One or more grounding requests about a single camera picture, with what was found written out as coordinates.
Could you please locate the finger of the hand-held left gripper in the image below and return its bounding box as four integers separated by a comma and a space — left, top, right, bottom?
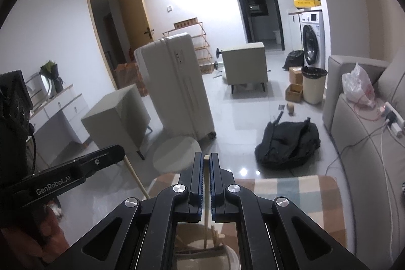
75, 144, 125, 178

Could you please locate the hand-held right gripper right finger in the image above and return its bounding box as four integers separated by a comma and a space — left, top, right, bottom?
210, 152, 371, 270

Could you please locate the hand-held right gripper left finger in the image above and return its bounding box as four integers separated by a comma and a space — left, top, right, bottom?
47, 152, 205, 270

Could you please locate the long pale chopstick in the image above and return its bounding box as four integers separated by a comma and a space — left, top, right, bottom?
202, 154, 210, 253
124, 156, 151, 198

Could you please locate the grey white utensil holder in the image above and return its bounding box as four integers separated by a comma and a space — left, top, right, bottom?
172, 222, 239, 270

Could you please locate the person's left hand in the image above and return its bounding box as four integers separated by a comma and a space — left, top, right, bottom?
0, 202, 71, 270

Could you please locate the round beige stool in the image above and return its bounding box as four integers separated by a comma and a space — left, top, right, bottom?
152, 135, 203, 177

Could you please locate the round mirror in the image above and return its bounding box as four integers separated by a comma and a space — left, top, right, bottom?
25, 72, 53, 100

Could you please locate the beige armchair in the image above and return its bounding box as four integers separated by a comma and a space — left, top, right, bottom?
221, 42, 269, 95
81, 83, 152, 160

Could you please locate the white dresser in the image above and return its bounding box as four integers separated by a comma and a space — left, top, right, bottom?
30, 83, 91, 163

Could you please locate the checked tablecloth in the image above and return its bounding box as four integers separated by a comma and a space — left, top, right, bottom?
149, 173, 347, 258

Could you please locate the black backpack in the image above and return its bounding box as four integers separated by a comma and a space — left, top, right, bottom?
255, 118, 321, 170

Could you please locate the orange bag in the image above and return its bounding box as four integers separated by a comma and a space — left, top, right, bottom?
115, 63, 149, 96

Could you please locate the cream hard-shell suitcase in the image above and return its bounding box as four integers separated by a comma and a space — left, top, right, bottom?
134, 32, 217, 141

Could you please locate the cardboard box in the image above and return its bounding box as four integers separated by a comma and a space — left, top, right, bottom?
285, 84, 304, 103
289, 67, 303, 85

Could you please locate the wooden shoe rack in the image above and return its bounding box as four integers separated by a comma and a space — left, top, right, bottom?
163, 17, 214, 74

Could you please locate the cream trash bin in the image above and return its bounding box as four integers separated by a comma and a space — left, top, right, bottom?
301, 67, 328, 104

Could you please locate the black garbage bag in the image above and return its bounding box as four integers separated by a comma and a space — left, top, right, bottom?
282, 49, 305, 71

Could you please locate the wooden room door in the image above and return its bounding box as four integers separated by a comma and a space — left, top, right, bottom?
118, 0, 155, 65

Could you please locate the grey sofa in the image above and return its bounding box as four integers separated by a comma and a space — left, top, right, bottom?
323, 55, 405, 258

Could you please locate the white washing machine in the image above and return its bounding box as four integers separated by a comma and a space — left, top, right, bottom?
299, 11, 326, 70

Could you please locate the white plastic bag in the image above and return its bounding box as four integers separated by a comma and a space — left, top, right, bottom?
342, 62, 375, 106

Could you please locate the black framed glass door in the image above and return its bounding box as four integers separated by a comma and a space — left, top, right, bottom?
228, 0, 285, 52

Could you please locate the white power strip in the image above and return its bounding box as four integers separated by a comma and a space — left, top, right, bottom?
381, 102, 405, 135

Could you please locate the yellow box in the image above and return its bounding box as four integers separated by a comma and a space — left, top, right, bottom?
293, 0, 321, 9

